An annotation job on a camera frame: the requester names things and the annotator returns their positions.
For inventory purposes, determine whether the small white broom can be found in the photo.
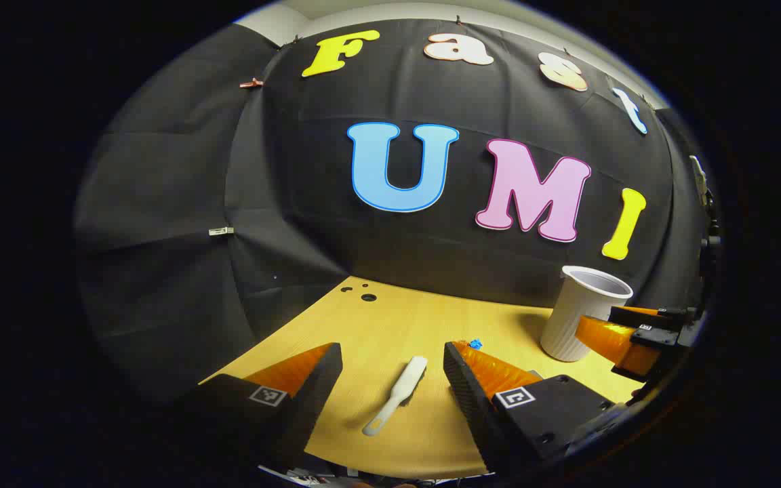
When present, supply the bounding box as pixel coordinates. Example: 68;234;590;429
362;356;428;436

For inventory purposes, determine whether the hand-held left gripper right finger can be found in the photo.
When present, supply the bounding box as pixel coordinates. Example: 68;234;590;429
443;341;635;479

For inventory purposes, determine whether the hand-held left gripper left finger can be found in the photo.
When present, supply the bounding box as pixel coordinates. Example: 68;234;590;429
180;342;344;475

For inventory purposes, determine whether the white ribbed garbage bin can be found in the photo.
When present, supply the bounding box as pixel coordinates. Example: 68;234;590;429
540;265;634;362

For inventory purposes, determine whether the wooden desktop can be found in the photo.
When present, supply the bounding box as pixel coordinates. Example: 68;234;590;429
201;274;645;479

